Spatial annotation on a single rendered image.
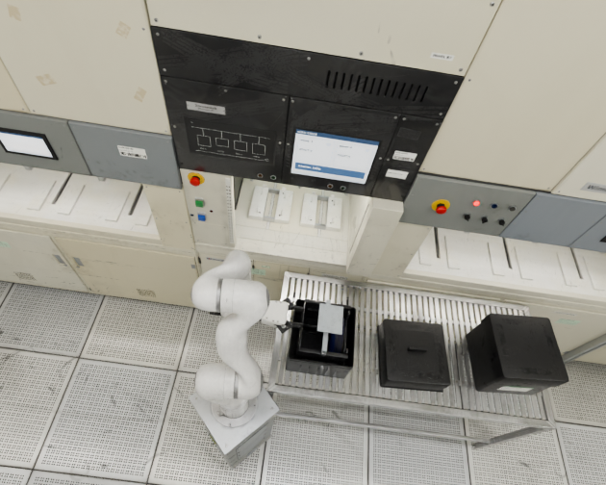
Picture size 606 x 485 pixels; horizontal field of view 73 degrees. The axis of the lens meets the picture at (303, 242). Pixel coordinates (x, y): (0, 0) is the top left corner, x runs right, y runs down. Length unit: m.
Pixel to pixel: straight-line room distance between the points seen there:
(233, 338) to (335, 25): 0.92
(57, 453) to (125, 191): 1.46
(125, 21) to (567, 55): 1.18
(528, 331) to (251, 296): 1.31
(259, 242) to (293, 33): 1.13
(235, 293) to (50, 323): 2.03
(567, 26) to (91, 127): 1.46
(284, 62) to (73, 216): 1.46
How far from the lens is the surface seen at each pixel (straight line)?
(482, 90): 1.36
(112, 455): 2.71
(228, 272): 1.27
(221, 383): 1.46
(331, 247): 2.08
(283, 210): 2.15
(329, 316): 1.67
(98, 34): 1.40
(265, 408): 1.87
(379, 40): 1.22
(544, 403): 2.30
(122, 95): 1.50
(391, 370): 1.90
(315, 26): 1.20
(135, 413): 2.72
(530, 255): 2.51
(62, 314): 3.07
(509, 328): 2.03
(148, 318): 2.89
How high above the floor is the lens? 2.59
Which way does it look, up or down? 56 degrees down
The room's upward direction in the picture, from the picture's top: 11 degrees clockwise
